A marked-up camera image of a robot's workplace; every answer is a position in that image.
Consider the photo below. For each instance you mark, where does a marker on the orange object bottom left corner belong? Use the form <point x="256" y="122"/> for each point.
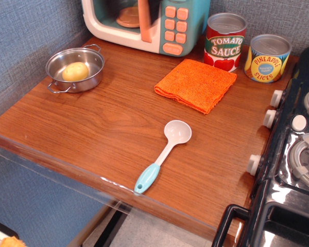
<point x="12" y="242"/>

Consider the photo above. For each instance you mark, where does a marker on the black toy stove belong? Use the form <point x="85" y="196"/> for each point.
<point x="279" y="210"/>

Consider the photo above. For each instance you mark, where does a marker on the yellow toy potato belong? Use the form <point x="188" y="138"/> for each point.
<point x="75" y="72"/>

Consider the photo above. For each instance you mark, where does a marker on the small steel pot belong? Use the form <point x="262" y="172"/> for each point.
<point x="91" y="58"/>

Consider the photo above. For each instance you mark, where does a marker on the white stove knob top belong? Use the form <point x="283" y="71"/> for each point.
<point x="276" y="98"/>

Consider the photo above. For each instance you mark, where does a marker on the pineapple slices short can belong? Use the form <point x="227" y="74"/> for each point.
<point x="267" y="58"/>

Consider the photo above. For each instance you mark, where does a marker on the orange cloth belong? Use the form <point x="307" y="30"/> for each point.
<point x="196" y="85"/>

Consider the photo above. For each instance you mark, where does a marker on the white stove knob middle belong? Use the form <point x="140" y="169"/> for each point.
<point x="269" y="118"/>

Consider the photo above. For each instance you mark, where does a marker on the white stove knob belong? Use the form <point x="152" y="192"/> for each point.
<point x="276" y="98"/>
<point x="253" y="164"/>
<point x="269" y="118"/>

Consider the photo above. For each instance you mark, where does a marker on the white stove knob bottom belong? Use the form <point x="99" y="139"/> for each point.
<point x="253" y="164"/>

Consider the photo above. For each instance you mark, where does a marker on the tomato sauce tall can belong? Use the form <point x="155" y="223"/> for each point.
<point x="224" y="40"/>

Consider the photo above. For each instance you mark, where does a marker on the toy microwave teal and cream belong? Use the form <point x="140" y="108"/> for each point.
<point x="170" y="28"/>

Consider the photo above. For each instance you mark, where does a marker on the orange microwave turntable plate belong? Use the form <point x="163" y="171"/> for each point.
<point x="129" y="17"/>

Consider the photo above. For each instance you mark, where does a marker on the white ladle teal handle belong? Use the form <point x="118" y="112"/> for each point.
<point x="176" y="132"/>

